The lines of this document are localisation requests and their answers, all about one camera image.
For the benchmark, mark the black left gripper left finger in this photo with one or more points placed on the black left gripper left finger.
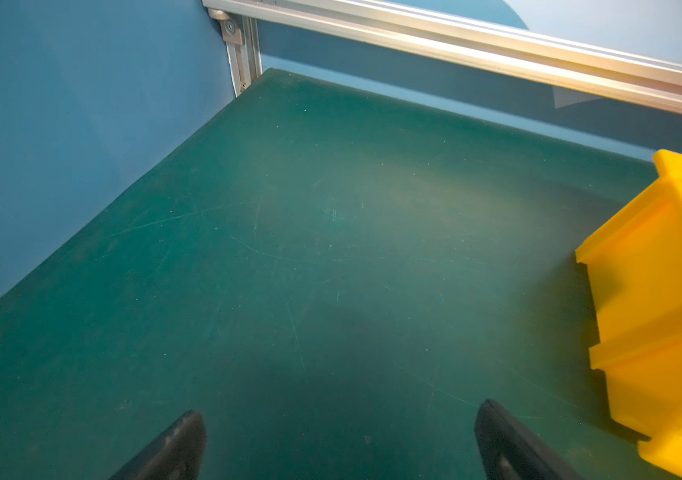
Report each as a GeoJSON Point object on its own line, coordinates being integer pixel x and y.
{"type": "Point", "coordinates": [177, 453]}

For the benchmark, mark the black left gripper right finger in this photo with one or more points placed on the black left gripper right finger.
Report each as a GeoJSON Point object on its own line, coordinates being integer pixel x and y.
{"type": "Point", "coordinates": [509, 450]}

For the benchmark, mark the left yellow plastic bin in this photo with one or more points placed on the left yellow plastic bin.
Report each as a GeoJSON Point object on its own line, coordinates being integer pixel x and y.
{"type": "Point", "coordinates": [634, 267]}

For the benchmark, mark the horizontal aluminium frame rail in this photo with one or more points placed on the horizontal aluminium frame rail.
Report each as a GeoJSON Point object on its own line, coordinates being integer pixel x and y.
{"type": "Point", "coordinates": [482, 45]}

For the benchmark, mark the left aluminium frame post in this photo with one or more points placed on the left aluminium frame post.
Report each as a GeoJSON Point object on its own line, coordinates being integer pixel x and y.
{"type": "Point", "coordinates": [241, 37]}

